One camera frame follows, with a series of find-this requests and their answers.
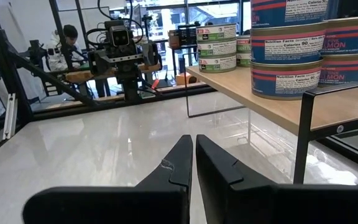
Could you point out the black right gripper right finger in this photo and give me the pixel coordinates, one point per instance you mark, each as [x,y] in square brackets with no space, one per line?
[275,205]

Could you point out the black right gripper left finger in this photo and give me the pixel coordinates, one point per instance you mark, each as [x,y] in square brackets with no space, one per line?
[120,205]

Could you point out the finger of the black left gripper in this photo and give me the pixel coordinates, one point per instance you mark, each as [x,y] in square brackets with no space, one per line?
[95,63]
[151,54]

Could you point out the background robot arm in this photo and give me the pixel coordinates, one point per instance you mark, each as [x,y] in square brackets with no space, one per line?
[36,51]

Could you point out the wooden shelf with black legs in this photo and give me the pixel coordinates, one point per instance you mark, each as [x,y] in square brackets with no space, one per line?
[259,99]

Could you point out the red tag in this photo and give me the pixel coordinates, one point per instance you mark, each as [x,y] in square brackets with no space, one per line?
[155,84]

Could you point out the person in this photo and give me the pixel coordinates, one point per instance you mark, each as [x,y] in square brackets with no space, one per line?
[62,49]

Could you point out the brown cardboard box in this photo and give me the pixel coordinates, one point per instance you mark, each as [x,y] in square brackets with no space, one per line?
[183,78]

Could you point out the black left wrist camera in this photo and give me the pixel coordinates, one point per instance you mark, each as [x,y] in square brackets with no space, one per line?
[119,35]

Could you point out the silver aluminium bracket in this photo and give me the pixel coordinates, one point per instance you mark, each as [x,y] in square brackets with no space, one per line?
[10,116]

